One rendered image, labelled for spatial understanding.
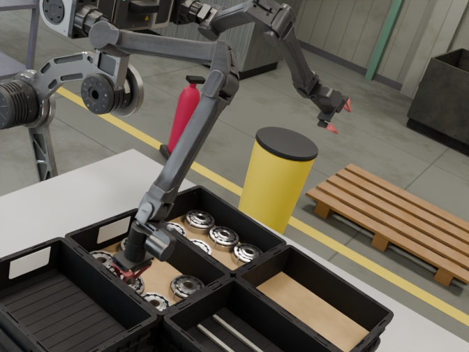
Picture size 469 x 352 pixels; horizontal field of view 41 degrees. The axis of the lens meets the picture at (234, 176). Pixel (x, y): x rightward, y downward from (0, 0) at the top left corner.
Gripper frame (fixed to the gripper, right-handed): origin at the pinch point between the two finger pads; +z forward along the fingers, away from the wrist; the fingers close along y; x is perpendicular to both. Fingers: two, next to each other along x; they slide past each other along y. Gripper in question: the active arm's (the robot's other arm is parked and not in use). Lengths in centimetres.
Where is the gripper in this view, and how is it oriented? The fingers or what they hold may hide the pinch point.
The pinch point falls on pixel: (127, 279)
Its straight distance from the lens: 179.9
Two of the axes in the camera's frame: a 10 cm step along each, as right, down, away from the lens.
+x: -7.3, -5.3, 4.4
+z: -2.9, 8.2, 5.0
